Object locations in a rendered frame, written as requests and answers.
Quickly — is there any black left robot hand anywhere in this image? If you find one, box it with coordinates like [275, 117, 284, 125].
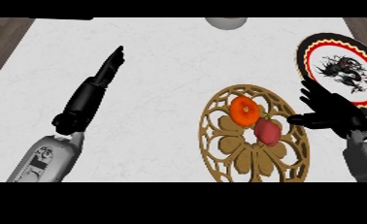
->
[50, 45, 126, 136]

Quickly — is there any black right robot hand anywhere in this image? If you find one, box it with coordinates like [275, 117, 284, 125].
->
[286, 79, 367, 140]

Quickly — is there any dragon print plate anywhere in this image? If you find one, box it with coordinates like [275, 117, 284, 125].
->
[296, 32, 367, 110]

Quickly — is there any orange bell pepper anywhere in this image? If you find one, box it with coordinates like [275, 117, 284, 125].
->
[228, 95, 262, 128]

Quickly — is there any gold openwork round placemat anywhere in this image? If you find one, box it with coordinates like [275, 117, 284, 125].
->
[198, 83, 311, 183]

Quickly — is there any red fruit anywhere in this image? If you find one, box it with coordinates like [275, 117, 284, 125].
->
[252, 116, 284, 147]

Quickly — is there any grey round bowl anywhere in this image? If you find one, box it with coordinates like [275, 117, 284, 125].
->
[206, 16, 250, 31]

